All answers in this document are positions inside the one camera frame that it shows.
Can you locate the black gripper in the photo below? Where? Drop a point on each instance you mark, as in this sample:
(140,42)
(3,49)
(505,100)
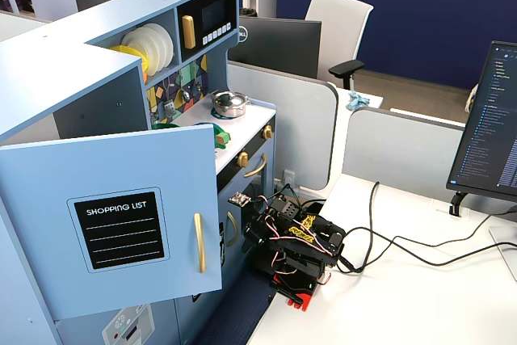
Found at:
(251,236)

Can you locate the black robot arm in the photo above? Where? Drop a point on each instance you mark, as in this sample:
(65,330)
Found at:
(307,248)

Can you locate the green bowl recipient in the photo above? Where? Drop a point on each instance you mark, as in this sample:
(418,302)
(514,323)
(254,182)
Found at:
(222,135)

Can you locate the blue cabinet door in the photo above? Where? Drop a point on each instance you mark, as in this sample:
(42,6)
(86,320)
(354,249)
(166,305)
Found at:
(40,199)

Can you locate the gold stove knob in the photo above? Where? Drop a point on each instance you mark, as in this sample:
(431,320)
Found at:
(242,159)
(267,132)

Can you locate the grey desk divider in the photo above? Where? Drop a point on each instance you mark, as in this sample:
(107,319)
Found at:
(295,131)
(400,151)

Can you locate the steel toy pot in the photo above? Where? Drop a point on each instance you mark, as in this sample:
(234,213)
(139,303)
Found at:
(232,110)

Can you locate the black shopping list board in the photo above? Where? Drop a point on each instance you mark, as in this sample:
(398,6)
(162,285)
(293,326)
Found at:
(121,232)

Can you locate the steel pot lid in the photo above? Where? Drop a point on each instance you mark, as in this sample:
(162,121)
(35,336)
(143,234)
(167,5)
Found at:
(227,98)

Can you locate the small steel grater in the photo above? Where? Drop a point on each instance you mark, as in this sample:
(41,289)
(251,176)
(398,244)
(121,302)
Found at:
(169,107)

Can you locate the steel toy ladle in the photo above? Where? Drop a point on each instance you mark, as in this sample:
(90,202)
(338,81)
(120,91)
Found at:
(185,95)

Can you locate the ice dispenser sticker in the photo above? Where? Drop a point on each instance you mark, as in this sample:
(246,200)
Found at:
(129,326)

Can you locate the crumpled blue cloth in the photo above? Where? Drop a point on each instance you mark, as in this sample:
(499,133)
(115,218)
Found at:
(356,102)

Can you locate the black Dell monitor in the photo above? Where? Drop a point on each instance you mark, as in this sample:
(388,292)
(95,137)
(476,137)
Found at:
(278,48)

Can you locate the black monitor stand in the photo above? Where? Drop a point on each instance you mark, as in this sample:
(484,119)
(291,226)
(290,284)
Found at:
(458,201)

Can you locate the white plastic plate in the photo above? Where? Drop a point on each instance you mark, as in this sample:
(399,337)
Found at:
(137,44)
(163,44)

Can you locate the yellow plastic plate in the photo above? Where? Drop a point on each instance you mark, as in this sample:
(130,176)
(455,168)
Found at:
(127,51)

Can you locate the white office chair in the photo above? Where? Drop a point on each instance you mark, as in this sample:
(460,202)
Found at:
(343,26)

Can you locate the monitor showing code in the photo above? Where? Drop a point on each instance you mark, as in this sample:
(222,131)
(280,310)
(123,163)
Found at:
(488,127)

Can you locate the blue toy kitchen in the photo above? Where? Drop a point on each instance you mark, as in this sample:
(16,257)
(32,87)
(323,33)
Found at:
(40,78)

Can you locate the small wrist camera board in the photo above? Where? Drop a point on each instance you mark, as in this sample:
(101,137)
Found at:
(239,199)

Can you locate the white wall socket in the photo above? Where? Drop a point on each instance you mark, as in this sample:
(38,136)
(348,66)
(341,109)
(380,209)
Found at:
(288,177)

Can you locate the silver monitor base plate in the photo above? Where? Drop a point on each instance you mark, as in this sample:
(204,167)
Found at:
(505,248)

